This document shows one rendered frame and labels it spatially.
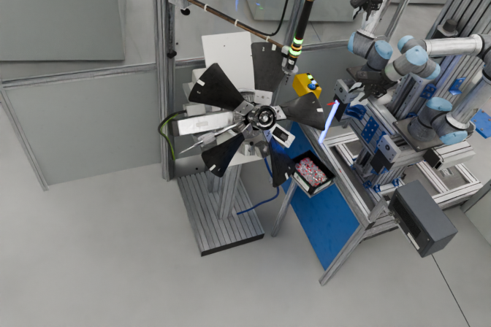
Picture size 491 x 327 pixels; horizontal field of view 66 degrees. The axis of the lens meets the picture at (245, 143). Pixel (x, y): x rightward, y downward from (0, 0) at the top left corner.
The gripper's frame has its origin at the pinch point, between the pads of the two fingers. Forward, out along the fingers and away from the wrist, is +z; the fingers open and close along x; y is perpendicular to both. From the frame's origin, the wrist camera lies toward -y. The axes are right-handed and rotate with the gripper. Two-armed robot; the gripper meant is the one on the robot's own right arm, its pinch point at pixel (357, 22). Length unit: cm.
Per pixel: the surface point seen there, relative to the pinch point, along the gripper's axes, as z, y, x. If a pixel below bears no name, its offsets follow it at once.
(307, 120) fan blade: 32, -37, -32
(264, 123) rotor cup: 28, -61, -32
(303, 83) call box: 40.7, -18.1, 3.7
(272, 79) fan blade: 15, -53, -17
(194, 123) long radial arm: 36, -90, -17
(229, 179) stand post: 93, -66, -16
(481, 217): 137, 129, -75
